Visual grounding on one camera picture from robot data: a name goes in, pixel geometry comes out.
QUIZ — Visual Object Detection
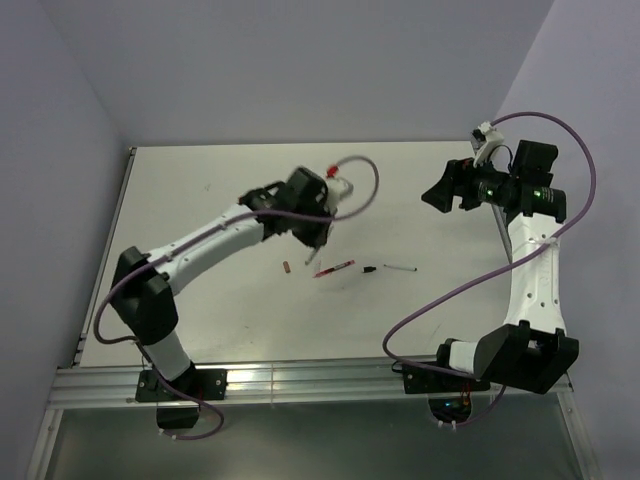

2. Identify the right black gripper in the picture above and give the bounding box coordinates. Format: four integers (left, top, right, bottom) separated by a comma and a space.
421, 152, 517, 213

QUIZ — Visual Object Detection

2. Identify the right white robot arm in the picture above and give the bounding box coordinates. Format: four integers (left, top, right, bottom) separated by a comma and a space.
421, 140, 579, 394

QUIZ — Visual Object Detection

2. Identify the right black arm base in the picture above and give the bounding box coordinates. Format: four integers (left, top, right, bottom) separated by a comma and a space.
391, 360, 491, 429

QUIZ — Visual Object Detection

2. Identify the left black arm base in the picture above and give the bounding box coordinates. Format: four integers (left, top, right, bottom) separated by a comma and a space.
134, 366, 227, 438

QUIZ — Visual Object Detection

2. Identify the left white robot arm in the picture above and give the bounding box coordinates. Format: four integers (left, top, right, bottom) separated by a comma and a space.
110, 167, 351, 399

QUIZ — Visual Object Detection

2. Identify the red pen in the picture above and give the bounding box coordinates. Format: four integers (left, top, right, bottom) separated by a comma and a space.
313, 260, 355, 278

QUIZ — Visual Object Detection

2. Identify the white black pen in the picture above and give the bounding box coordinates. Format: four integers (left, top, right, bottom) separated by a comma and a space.
383, 264, 418, 272

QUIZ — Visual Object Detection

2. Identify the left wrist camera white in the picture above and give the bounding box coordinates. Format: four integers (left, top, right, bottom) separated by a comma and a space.
325, 177, 354, 209

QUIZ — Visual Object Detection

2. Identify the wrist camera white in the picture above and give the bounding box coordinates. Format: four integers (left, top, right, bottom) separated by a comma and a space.
325, 177, 354, 209
471, 122, 504, 167

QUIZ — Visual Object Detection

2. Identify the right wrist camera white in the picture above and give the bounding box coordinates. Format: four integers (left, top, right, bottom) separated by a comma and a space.
471, 122, 504, 167

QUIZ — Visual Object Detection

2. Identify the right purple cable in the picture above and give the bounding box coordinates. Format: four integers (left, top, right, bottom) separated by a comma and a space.
382, 111, 597, 427

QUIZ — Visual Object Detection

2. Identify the purple cable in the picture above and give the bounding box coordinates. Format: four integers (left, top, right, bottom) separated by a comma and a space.
92, 155, 381, 441
382, 111, 597, 427

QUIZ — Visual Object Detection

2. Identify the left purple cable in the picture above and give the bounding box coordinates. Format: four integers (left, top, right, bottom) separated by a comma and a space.
92, 155, 381, 441

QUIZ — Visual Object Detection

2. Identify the aluminium rail frame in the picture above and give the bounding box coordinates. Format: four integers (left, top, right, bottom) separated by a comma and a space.
24, 144, 601, 480

